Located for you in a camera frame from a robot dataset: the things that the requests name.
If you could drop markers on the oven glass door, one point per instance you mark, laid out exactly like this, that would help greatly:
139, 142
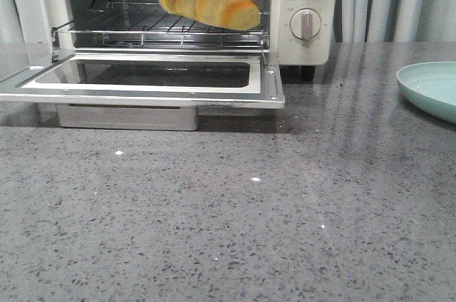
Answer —
150, 79

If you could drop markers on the lower oven control knob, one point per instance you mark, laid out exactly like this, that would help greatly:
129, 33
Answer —
305, 24

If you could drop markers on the white Toshiba toaster oven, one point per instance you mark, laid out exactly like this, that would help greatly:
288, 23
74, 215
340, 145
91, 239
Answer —
306, 49

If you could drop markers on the grey curtain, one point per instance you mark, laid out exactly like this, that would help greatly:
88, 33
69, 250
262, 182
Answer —
354, 21

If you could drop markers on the light green plate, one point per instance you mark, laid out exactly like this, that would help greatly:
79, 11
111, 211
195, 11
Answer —
430, 87

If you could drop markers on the oven wire rack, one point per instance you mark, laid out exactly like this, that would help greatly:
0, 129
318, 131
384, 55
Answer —
119, 24

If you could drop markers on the metal oven door handle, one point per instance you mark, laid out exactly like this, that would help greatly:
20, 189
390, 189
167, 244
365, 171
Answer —
122, 117

